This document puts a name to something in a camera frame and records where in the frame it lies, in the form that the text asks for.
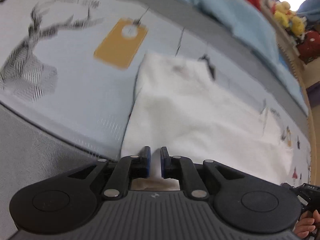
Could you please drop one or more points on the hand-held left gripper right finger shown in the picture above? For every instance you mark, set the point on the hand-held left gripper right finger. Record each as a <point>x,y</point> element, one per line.
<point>162,162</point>

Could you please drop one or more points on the blue curtain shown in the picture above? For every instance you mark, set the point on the blue curtain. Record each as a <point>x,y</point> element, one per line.
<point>310,5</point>

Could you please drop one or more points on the lamp and deer printed sheet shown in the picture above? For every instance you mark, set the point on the lamp and deer printed sheet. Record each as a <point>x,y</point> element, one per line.
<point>75,80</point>

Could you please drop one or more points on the person's right hand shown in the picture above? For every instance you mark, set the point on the person's right hand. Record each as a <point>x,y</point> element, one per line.
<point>306,226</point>

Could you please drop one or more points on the yellow plush toy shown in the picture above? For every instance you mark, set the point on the yellow plush toy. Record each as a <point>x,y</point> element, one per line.
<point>282,12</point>
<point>297,26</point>

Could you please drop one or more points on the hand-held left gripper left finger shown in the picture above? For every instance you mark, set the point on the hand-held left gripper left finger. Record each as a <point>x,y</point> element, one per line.
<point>148,160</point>

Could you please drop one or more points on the white towel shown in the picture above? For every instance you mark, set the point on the white towel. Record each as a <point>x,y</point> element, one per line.
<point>190,110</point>

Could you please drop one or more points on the red cushion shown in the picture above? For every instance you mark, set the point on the red cushion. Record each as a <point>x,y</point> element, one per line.
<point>310,45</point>

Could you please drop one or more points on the light blue quilt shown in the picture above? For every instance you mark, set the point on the light blue quilt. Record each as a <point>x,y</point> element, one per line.
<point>237,17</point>

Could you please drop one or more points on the wooden bed frame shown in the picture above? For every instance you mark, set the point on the wooden bed frame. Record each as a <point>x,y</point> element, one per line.
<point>309,135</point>

